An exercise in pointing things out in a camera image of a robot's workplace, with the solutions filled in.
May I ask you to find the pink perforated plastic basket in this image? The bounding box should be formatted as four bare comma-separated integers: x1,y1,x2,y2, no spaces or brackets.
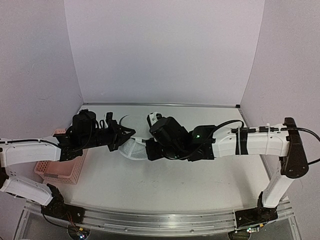
33,128,91,186

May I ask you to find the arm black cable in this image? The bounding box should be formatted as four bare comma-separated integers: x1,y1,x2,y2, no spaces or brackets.
187,120,320,166
0,138,63,151

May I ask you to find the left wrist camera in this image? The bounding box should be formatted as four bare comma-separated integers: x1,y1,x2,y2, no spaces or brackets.
102,112,113,128

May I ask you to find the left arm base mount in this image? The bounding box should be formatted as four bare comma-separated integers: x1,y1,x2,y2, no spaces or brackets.
41,183,85,224

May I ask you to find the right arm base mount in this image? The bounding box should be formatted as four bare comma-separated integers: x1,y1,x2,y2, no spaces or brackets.
234,192,278,229

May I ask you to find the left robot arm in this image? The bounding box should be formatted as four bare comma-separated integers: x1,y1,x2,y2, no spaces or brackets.
0,109,136,219

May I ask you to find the aluminium front rail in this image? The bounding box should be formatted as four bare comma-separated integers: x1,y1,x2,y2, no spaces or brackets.
26,200,293,237

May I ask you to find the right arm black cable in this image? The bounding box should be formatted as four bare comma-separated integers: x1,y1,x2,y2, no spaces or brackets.
187,120,320,166

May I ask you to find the white mesh laundry bag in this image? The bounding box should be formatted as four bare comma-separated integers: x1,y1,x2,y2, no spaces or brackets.
117,114,151,161

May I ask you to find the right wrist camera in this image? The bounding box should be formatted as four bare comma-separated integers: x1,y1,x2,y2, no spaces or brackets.
146,112,163,128

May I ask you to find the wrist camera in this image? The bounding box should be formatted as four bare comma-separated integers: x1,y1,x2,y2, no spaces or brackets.
102,112,113,128
146,112,163,128

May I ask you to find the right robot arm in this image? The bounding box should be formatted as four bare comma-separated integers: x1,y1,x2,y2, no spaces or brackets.
145,112,309,222

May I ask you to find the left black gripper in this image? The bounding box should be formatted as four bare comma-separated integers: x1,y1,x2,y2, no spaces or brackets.
80,119,135,152

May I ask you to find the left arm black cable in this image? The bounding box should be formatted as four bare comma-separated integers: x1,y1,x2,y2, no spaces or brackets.
0,138,63,151

